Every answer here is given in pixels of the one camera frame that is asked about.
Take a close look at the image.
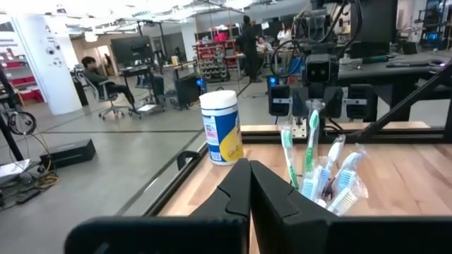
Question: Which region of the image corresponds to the yellow floor cable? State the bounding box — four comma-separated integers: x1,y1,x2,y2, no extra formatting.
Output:
33,171,60,190

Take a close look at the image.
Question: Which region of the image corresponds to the black monitor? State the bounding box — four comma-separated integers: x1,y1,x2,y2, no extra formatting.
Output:
109,35,155,66

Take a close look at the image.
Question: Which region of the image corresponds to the yellow blue wipes canister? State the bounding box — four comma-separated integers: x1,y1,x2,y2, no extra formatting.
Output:
198,90,244,167

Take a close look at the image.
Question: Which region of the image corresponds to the black workbench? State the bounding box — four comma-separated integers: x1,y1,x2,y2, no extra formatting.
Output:
337,49,452,123

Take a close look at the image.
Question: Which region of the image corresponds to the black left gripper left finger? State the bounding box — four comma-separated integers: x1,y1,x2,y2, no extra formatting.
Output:
64,157,252,254

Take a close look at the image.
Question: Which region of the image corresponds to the black computer tower blue light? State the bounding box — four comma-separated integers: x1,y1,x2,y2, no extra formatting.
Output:
174,73,208,110
265,73,283,87

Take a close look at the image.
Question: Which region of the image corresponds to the black floor box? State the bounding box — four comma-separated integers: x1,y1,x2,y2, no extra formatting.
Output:
38,138,97,169

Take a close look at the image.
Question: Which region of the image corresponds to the blue white toothbrush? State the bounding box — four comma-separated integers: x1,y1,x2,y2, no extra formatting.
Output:
300,165,324,202
333,143,369,193
319,135,347,191

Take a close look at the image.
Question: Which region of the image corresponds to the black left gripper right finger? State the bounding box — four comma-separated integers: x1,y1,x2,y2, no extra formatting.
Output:
249,159,452,254

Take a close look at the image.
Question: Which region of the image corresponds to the black standing desk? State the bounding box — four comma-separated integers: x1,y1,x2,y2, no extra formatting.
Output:
118,62,167,119

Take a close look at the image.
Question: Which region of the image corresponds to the red parts bin shelf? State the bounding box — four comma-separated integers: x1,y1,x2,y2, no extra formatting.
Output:
192,28,241,83

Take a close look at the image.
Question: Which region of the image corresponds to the black aluminium table frame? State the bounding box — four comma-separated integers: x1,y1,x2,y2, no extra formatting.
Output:
114,59,452,217

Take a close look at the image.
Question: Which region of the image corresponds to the grey office chair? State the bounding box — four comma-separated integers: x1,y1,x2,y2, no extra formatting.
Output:
83,75,128,121

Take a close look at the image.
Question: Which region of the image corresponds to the black coiled cable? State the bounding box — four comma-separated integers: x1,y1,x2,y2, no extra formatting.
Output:
6,110,38,137

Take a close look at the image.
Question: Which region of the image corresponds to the person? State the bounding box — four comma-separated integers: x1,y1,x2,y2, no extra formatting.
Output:
256,35,273,52
235,14,264,84
80,55,137,107
276,21,294,45

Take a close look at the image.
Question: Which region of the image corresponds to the green white toothbrush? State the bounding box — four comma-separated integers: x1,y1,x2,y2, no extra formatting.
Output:
280,125,300,190
304,98,326,177

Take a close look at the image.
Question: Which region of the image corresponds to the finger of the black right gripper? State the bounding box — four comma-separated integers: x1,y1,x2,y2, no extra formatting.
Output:
292,88,314,119
323,88,344,119

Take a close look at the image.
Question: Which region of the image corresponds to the black frame corner hook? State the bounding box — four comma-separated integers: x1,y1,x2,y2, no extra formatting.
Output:
176,150,203,172

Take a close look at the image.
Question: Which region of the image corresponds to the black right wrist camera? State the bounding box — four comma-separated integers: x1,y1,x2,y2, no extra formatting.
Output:
303,52,340,85

